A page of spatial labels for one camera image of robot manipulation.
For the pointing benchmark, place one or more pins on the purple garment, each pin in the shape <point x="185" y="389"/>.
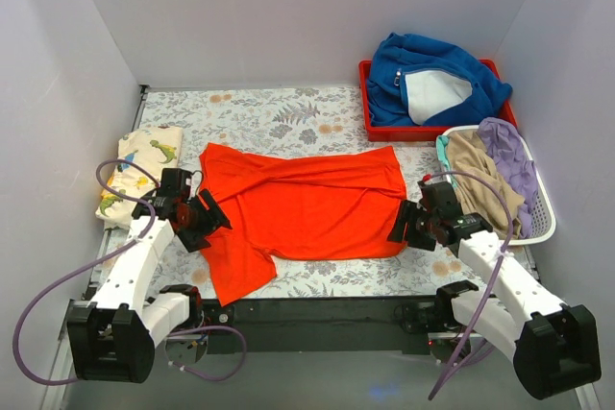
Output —
<point x="504" y="145"/>

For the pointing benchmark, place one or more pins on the orange t shirt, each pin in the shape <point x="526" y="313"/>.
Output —
<point x="306" y="209"/>

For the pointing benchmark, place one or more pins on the blue zip jacket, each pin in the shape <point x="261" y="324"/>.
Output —
<point x="417" y="81"/>

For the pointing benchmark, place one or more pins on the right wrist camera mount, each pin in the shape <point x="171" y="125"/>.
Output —
<point x="425" y="185"/>

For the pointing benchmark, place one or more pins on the beige garment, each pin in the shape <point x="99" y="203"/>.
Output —
<point x="467" y="153"/>

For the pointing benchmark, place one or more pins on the floral tablecloth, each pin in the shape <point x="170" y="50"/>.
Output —
<point x="288" y="123"/>

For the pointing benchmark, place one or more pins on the white laundry basket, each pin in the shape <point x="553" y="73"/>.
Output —
<point x="543" y="219"/>

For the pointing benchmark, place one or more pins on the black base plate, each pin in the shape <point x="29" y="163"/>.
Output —
<point x="405" y="324"/>

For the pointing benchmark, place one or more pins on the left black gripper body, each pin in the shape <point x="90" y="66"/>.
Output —
<point x="205" y="220"/>

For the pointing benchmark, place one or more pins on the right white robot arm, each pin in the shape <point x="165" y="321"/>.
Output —
<point x="553" y="346"/>

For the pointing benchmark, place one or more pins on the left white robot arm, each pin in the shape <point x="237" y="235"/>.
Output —
<point x="131" y="274"/>

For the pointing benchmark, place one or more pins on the aluminium frame rail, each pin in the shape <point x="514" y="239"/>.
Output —
<point x="57" y="362"/>

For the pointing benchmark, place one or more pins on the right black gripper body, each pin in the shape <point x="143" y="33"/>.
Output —
<point x="410" y="226"/>

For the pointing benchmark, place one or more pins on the red plastic tray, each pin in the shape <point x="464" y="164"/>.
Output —
<point x="415" y="134"/>

